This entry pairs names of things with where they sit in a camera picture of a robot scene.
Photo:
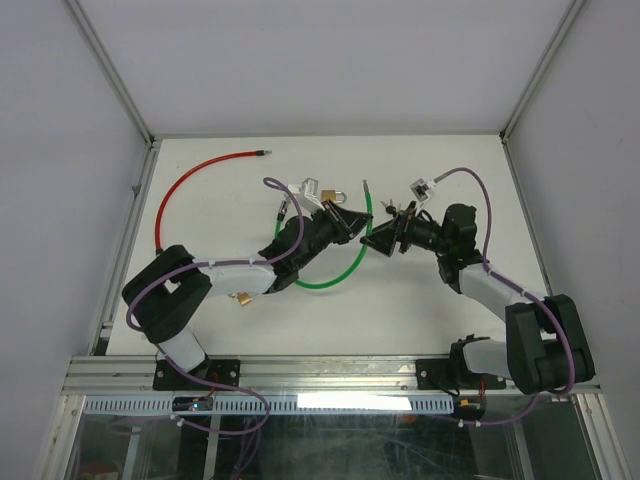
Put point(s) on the small brass padlock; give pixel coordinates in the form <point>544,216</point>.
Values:
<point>243,298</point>

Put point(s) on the right aluminium frame post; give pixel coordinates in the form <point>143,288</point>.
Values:
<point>556,41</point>

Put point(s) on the aluminium frame post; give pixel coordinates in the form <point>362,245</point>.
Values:
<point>101,56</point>
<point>556,41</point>

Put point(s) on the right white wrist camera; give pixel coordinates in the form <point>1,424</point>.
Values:
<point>424,191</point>

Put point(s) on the left aluminium frame post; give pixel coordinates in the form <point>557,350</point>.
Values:
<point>101,56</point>

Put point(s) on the large brass padlock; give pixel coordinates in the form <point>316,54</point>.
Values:
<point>335,196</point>

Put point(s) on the red cable lock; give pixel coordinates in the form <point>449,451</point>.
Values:
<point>188,174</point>

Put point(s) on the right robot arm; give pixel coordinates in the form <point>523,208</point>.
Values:
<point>545,347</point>

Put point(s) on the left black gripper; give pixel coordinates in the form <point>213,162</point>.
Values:
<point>347,224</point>

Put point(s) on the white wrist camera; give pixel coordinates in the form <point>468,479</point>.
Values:
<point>424,191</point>
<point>306,194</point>

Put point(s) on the left black mount plate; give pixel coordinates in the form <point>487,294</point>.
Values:
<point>212,373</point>

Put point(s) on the black mount plate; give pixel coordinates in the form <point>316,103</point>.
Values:
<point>212,373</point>
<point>433,374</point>

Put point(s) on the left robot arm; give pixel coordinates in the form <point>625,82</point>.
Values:
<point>165,295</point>

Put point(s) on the green cable lock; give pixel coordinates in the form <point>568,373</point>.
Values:
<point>355,260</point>

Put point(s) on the right black mount plate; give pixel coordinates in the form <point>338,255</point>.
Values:
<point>433,374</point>

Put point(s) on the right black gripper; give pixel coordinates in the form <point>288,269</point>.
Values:
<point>384,237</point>

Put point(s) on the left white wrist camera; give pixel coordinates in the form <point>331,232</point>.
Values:
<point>306,194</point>

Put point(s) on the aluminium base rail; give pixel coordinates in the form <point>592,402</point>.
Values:
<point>120,375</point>

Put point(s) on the slotted cable duct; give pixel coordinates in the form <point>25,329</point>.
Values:
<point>295,404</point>

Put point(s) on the black head key bunch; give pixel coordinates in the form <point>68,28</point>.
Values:
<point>390,208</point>

